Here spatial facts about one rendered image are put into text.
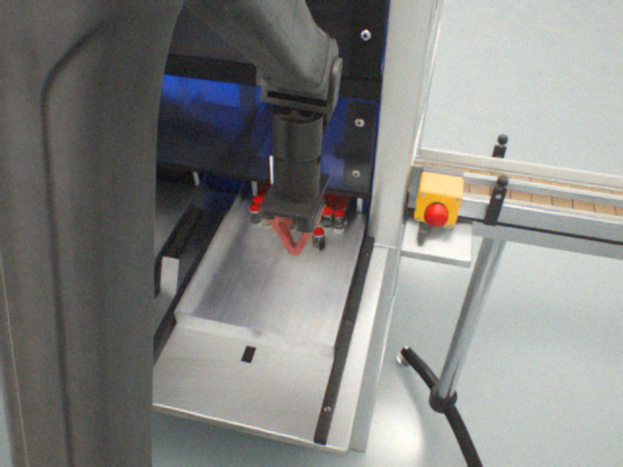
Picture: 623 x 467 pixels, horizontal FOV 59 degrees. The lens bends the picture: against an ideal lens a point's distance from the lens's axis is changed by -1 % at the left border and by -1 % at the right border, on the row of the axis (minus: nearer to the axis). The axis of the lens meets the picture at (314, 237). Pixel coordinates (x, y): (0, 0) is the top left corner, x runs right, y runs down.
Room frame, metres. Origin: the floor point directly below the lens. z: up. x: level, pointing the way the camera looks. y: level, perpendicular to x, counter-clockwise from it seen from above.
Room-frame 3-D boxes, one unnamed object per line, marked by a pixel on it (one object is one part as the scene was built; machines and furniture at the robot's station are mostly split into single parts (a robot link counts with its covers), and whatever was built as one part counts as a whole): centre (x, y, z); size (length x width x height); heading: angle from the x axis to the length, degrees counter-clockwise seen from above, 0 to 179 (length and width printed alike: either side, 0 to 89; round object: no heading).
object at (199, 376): (0.64, 0.24, 0.87); 0.70 x 0.48 x 0.02; 76
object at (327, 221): (0.78, 0.03, 0.90); 0.18 x 0.02 x 0.05; 76
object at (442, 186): (0.72, -0.21, 0.99); 0.08 x 0.07 x 0.07; 166
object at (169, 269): (0.57, 0.26, 0.91); 0.14 x 0.03 x 0.06; 167
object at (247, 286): (0.67, 0.06, 0.90); 0.34 x 0.26 x 0.04; 166
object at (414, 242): (0.76, -0.24, 0.87); 0.14 x 0.13 x 0.02; 166
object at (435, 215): (0.68, -0.20, 0.99); 0.04 x 0.04 x 0.04; 76
